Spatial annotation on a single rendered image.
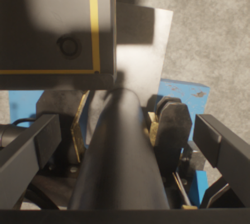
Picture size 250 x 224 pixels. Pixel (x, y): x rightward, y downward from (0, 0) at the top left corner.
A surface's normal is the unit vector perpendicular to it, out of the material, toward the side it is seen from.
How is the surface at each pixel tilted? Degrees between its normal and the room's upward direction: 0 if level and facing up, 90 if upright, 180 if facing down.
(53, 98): 0
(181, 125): 0
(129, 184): 90
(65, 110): 0
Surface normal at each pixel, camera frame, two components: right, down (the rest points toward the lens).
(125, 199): 0.11, -0.95
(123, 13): 0.00, 0.29
